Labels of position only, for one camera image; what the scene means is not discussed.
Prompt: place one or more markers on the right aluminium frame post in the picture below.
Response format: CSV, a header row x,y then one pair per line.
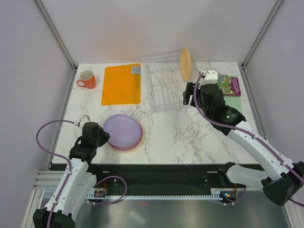
x,y
262,32

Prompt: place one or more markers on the aluminium frame post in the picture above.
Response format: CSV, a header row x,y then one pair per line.
x,y
262,32
55,33

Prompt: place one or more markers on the purple plate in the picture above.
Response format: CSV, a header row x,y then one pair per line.
x,y
125,132

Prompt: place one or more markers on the purple children's book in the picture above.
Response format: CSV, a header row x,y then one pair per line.
x,y
229,86

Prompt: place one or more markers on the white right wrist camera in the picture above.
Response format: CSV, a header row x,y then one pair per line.
x,y
209,76

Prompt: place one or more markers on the orange ceramic mug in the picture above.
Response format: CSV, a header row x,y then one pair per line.
x,y
87,80

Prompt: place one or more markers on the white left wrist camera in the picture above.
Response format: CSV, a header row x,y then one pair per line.
x,y
84,119

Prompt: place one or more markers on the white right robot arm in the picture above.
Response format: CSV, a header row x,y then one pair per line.
x,y
280,178

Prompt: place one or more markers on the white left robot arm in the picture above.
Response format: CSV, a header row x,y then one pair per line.
x,y
63,207

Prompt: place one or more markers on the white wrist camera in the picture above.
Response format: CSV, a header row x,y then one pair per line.
x,y
84,119
209,76

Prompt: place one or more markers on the white cable duct strip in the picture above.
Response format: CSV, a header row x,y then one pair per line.
x,y
101,194

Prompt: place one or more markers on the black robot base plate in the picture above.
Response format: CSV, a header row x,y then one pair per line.
x,y
144,179

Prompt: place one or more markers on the green cutting mat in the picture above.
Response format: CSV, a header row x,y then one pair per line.
x,y
234,101

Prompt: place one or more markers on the orange cutting mat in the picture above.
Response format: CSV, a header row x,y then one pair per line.
x,y
122,85

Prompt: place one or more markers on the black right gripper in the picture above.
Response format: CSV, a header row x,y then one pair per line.
x,y
189,90

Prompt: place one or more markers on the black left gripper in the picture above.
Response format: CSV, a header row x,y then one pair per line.
x,y
105,137

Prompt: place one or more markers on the light yellow plate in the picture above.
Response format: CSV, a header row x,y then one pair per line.
x,y
131,151

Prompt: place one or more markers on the clear wire dish rack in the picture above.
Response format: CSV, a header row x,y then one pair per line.
x,y
164,82

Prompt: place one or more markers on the left aluminium frame post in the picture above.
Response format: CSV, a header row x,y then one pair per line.
x,y
55,33

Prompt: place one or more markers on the pink plate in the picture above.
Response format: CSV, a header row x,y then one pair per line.
x,y
140,141

